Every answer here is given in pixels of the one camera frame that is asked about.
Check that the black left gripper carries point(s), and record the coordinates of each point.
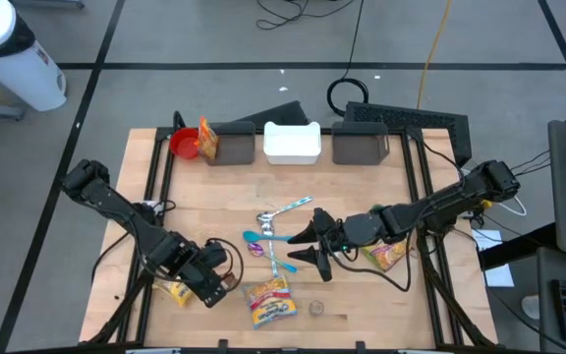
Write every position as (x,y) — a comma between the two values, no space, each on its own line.
(207,290)

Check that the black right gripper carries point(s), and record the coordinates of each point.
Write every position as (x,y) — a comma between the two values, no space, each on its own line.
(342,236)

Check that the teal plastic spoon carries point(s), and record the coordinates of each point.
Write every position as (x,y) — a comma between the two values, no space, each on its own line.
(253,237)

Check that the blue striped ramen packet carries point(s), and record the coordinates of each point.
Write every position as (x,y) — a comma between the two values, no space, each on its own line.
(268,302)

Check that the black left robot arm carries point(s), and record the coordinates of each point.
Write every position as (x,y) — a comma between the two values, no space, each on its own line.
(111,199)

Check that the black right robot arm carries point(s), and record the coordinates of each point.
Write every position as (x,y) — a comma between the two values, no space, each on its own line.
(460,194)

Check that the black table edge clamp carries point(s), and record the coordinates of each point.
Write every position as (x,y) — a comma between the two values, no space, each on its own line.
(360,346)
(222,345)

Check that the green yellow ramen packet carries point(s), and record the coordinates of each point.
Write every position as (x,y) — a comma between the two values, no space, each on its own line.
(386,255)

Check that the white plastic bin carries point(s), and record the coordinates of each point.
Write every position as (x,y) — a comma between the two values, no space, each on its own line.
(293,142)

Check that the dark grey bin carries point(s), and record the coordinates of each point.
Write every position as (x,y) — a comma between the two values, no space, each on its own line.
(236,145)
(360,145)

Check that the black slanted panel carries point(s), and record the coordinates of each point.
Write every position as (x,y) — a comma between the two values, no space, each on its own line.
(283,115)

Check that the orange snack bag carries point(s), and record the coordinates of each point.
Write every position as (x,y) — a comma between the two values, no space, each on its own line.
(208,140)

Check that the red bowl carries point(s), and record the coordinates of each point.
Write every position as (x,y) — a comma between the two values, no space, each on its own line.
(184,144)

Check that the white paper sheet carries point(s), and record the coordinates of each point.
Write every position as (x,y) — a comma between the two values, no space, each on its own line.
(499,277)

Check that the white computer mouse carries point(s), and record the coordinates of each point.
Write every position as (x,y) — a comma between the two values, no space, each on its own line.
(531,307)

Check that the white trash can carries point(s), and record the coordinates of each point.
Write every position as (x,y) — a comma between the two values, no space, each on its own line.
(13,74)

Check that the black table frame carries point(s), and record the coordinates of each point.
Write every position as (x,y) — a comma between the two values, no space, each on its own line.
(164,172)

